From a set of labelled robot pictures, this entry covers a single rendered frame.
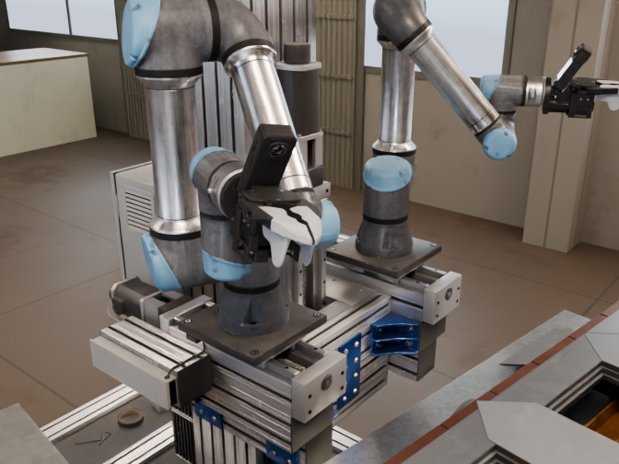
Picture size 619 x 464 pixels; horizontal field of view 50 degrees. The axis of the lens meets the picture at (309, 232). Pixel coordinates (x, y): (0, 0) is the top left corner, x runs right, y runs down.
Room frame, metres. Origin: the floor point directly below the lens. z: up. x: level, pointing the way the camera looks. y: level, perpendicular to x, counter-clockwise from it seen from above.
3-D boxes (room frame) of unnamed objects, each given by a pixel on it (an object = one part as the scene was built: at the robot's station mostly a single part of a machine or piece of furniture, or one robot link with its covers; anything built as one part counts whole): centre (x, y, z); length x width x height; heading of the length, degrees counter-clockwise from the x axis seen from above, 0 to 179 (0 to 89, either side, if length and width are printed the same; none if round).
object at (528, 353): (1.65, -0.70, 0.70); 0.39 x 0.12 x 0.04; 132
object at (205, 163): (0.95, 0.13, 1.43); 0.11 x 0.08 x 0.09; 25
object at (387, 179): (1.63, -0.20, 1.20); 0.13 x 0.12 x 0.14; 166
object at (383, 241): (1.63, -0.20, 1.09); 0.15 x 0.15 x 0.10
